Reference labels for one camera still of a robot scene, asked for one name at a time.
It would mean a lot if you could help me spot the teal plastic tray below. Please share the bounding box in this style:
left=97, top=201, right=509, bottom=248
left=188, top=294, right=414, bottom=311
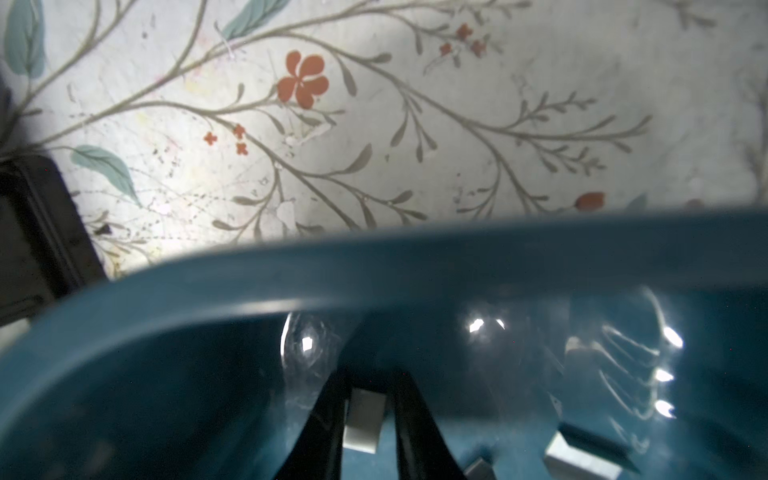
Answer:
left=1, top=210, right=767, bottom=479

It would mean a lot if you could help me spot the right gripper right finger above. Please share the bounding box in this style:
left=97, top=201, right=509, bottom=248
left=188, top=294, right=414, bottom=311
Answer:
left=391, top=370, right=465, bottom=480

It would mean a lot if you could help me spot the staple strip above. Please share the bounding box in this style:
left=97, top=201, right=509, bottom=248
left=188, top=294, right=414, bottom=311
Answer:
left=543, top=430, right=626, bottom=480
left=342, top=388, right=387, bottom=454
left=463, top=457, right=497, bottom=480

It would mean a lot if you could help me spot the black stapler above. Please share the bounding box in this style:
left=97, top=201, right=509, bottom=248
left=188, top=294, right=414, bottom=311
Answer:
left=1, top=155, right=107, bottom=326

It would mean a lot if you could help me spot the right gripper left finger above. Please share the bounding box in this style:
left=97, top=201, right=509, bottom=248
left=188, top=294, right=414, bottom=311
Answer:
left=274, top=370, right=348, bottom=480

